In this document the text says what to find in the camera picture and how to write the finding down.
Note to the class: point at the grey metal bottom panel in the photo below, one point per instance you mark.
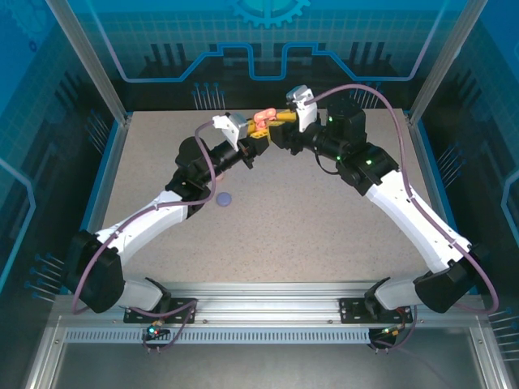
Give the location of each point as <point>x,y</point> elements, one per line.
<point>263,368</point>

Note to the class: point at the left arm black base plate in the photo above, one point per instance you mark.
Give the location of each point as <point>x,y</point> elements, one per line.
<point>182,312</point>

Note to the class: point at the coral rounded rectangular charging case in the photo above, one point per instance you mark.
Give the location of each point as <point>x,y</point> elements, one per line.
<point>263,115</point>

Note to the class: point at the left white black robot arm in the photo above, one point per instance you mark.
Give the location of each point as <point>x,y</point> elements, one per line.
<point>146,223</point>

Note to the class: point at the purple round charging case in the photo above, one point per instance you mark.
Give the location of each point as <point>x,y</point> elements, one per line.
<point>224,199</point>

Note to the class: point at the aluminium frame rail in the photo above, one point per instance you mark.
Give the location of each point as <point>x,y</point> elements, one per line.
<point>263,304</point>

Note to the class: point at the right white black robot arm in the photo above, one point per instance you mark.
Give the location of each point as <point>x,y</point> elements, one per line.
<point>405,219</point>

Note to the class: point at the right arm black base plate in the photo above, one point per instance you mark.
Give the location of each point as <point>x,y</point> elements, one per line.
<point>353,310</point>

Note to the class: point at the blue table side trim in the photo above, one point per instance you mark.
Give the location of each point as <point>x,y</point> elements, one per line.
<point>103,174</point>
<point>437,182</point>

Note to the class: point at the aluminium corner post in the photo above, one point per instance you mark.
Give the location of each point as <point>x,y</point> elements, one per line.
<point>443,61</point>
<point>92,61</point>

